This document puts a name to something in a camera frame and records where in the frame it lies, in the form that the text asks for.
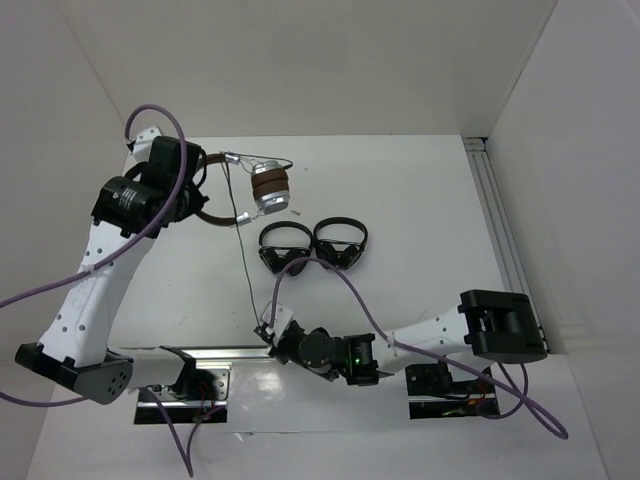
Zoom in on thin black headphone cable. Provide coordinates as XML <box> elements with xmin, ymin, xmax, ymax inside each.
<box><xmin>219</xmin><ymin>152</ymin><xmax>296</xmax><ymax>331</ymax></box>

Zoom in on brown silver headphones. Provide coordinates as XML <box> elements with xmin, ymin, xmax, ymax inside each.
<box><xmin>197</xmin><ymin>150</ymin><xmax>293</xmax><ymax>215</ymax></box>

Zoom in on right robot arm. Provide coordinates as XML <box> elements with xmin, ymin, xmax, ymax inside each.
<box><xmin>255</xmin><ymin>290</ymin><xmax>547</xmax><ymax>392</ymax></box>

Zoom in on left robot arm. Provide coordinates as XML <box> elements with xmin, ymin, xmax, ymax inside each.
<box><xmin>15</xmin><ymin>135</ymin><xmax>227</xmax><ymax>405</ymax></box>

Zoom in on black headphones right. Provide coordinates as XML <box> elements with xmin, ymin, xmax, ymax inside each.
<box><xmin>313</xmin><ymin>217</ymin><xmax>369</xmax><ymax>271</ymax></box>

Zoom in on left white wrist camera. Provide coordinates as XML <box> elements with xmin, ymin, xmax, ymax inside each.
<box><xmin>125</xmin><ymin>125</ymin><xmax>163</xmax><ymax>164</ymax></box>

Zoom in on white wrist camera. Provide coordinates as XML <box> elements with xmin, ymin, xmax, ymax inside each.
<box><xmin>258</xmin><ymin>301</ymin><xmax>293</xmax><ymax>344</ymax></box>
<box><xmin>125</xmin><ymin>125</ymin><xmax>163</xmax><ymax>164</ymax></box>

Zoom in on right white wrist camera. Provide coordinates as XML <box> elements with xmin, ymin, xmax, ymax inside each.
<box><xmin>258</xmin><ymin>301</ymin><xmax>293</xmax><ymax>344</ymax></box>

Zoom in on aluminium rail front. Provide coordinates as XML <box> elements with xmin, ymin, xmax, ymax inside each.
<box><xmin>111</xmin><ymin>346</ymin><xmax>271</xmax><ymax>369</ymax></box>

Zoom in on aluminium rail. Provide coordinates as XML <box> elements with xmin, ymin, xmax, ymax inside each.
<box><xmin>111</xmin><ymin>346</ymin><xmax>271</xmax><ymax>369</ymax></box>
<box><xmin>459</xmin><ymin>138</ymin><xmax>549</xmax><ymax>364</ymax></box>

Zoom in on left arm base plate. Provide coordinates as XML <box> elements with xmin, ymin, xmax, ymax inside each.
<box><xmin>134</xmin><ymin>362</ymin><xmax>231</xmax><ymax>425</ymax></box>

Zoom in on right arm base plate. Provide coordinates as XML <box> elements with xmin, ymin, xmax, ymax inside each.
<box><xmin>404</xmin><ymin>363</ymin><xmax>500</xmax><ymax>420</ymax></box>

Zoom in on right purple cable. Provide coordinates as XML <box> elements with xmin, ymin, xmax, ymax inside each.
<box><xmin>269</xmin><ymin>258</ymin><xmax>569</xmax><ymax>441</ymax></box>

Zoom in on purple cable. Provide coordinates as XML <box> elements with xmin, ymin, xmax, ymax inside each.
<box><xmin>0</xmin><ymin>103</ymin><xmax>190</xmax><ymax>406</ymax></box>
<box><xmin>269</xmin><ymin>258</ymin><xmax>569</xmax><ymax>441</ymax></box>

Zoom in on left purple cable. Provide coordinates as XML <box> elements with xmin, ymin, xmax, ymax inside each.
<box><xmin>0</xmin><ymin>103</ymin><xmax>190</xmax><ymax>406</ymax></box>

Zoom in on aluminium rail right side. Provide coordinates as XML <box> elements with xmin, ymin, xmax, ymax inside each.
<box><xmin>459</xmin><ymin>138</ymin><xmax>549</xmax><ymax>364</ymax></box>

